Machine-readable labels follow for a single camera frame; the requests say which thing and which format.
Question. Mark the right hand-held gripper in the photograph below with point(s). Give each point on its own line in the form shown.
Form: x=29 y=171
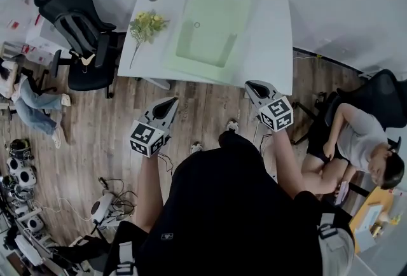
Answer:
x=276 y=114

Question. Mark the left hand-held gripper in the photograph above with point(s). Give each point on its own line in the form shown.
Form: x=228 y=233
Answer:
x=146 y=139

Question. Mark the person's left forearm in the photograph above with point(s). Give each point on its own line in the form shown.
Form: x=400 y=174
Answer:
x=149 y=192

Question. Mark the person's right forearm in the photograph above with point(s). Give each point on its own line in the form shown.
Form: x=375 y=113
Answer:
x=287 y=163

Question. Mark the person's right shoe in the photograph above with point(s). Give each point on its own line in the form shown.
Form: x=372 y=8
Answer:
x=232 y=125

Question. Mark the person's shoe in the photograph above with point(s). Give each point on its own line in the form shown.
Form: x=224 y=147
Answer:
x=196 y=147
x=232 y=125

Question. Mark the white table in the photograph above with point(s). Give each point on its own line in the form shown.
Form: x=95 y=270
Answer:
x=273 y=45

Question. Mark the person's left shoe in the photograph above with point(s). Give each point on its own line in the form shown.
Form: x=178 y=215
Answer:
x=196 y=147

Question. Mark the yellow artificial flower bunch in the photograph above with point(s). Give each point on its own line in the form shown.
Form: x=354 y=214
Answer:
x=147 y=25

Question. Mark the wooden clothes hanger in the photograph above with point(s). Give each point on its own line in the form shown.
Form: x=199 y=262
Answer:
x=84 y=60

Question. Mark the black power adapter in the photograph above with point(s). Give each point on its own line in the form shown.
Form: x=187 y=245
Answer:
x=102 y=182

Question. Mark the person's black clothing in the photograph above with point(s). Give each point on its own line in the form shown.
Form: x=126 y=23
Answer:
x=229 y=204

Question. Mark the white round headset device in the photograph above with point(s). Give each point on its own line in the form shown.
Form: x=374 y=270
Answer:
x=14 y=164
x=26 y=177
x=101 y=208

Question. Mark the black mesh office chair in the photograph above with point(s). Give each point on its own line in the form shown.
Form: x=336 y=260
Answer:
x=378 y=93

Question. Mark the grey backpack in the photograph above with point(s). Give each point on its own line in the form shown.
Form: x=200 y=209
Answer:
x=74 y=33

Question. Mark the pink phone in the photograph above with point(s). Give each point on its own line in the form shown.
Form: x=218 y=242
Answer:
x=341 y=192

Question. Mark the white cardboard box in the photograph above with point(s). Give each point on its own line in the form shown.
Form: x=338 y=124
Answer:
x=44 y=34

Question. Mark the clear bin with red latches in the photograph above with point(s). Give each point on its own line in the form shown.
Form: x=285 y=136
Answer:
x=19 y=7
x=35 y=52

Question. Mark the black helmet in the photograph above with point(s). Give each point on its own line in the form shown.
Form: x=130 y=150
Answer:
x=19 y=149

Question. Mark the round yellow table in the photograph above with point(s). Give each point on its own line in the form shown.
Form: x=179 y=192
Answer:
x=372 y=198

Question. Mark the small white box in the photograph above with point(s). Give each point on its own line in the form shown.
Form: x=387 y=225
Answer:
x=370 y=220

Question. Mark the cluttered work desk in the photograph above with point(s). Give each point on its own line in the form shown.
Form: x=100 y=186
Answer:
x=28 y=252

